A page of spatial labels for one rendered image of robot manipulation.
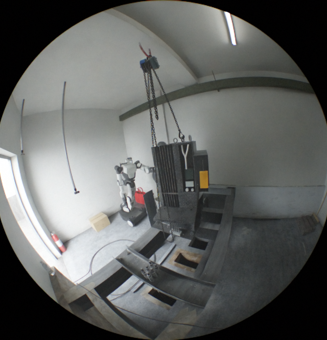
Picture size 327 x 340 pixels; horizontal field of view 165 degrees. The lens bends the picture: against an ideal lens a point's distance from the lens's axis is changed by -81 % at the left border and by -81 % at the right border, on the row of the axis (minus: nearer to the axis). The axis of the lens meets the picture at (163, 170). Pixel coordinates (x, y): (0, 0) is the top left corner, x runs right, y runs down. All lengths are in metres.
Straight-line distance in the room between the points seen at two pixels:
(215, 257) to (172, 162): 1.02
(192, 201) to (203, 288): 0.88
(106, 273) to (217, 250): 1.05
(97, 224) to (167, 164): 2.19
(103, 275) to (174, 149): 1.41
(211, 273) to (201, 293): 0.19
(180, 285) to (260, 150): 2.17
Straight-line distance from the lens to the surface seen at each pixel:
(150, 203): 1.55
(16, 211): 7.08
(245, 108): 2.24
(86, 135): 2.94
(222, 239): 1.28
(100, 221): 2.83
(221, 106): 2.24
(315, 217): 3.30
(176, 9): 1.40
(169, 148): 1.15
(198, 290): 1.00
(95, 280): 1.25
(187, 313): 0.97
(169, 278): 1.04
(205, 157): 1.02
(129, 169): 2.13
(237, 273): 1.85
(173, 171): 1.17
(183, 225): 1.35
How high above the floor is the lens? 1.63
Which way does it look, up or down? 13 degrees down
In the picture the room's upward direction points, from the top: 9 degrees counter-clockwise
